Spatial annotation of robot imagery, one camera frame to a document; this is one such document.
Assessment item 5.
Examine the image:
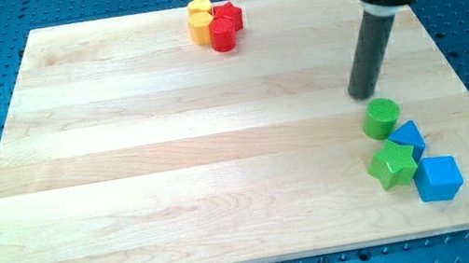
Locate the green cylinder block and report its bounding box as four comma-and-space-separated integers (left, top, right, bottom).
362, 98, 401, 140

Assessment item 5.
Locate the red star block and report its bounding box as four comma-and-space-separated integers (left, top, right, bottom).
213, 2, 244, 32

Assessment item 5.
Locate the green star block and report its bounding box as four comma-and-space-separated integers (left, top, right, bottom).
368, 139, 419, 190

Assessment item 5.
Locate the red cylinder block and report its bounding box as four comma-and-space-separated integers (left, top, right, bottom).
210, 17, 237, 52

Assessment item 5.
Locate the wooden board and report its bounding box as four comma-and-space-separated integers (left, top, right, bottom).
0, 0, 469, 263

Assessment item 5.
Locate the yellow hexagon block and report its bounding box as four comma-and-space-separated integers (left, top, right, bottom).
187, 11, 214, 46

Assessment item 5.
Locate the yellow rounded block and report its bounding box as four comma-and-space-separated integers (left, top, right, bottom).
186, 0, 214, 15

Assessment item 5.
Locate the blue triangle block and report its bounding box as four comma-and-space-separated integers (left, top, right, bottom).
388, 120, 427, 163

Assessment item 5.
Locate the black pusher rod tool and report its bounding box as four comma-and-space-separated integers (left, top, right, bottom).
348, 11, 394, 101

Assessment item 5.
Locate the blue cube block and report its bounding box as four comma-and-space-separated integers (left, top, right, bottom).
414, 156, 464, 202

